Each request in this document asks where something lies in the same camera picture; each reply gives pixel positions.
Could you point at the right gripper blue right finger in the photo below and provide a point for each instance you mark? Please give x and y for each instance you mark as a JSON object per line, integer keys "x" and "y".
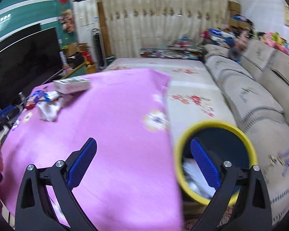
{"x": 208, "y": 168}

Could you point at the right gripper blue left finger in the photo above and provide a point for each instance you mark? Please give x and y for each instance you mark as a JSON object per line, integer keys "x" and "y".
{"x": 78, "y": 163}

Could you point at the white bamboo print box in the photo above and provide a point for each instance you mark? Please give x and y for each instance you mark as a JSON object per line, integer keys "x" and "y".
{"x": 72, "y": 85}

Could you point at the blue white powder sachet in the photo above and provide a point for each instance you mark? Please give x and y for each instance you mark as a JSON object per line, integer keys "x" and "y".
{"x": 40, "y": 95}

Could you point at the yellow rim trash bin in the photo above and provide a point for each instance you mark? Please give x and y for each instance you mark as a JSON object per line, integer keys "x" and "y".
{"x": 225, "y": 144}

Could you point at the pink floral tablecloth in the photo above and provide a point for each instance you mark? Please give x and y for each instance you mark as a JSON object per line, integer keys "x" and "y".
{"x": 130, "y": 184}

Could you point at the crumpled white paper towel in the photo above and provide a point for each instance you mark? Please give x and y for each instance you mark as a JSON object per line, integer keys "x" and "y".
{"x": 48, "y": 111}

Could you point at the floral bed mattress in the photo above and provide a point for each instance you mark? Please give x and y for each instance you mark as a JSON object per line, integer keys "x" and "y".
{"x": 192, "y": 96}

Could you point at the red flat packet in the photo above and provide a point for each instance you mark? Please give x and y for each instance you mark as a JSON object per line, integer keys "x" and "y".
{"x": 29, "y": 105}

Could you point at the beige sofa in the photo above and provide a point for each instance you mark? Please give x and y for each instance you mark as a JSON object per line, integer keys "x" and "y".
{"x": 257, "y": 92}

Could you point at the black tower fan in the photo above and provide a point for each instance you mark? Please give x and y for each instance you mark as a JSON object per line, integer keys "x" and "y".
{"x": 99, "y": 48}

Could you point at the large black television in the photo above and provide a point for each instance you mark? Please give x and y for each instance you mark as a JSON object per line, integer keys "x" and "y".
{"x": 27, "y": 63}

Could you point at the pile of plush toys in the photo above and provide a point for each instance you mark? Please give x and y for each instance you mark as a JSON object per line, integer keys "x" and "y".
{"x": 274, "y": 40}

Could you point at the artificial flower decoration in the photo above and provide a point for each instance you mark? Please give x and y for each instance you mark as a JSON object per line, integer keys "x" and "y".
{"x": 66, "y": 19}

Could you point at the cream embroidered curtain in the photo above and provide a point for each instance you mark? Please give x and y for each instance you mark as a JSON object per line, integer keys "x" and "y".
{"x": 136, "y": 24}

